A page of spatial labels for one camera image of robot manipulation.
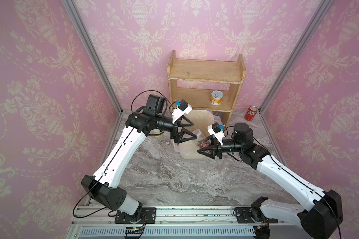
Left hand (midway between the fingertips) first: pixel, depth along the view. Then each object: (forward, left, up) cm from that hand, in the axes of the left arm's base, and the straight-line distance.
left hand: (193, 131), depth 62 cm
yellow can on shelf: (+34, -16, -10) cm, 39 cm away
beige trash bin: (+22, -6, -17) cm, 28 cm away
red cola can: (+39, -45, -27) cm, 66 cm away
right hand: (-3, -4, -8) cm, 9 cm away
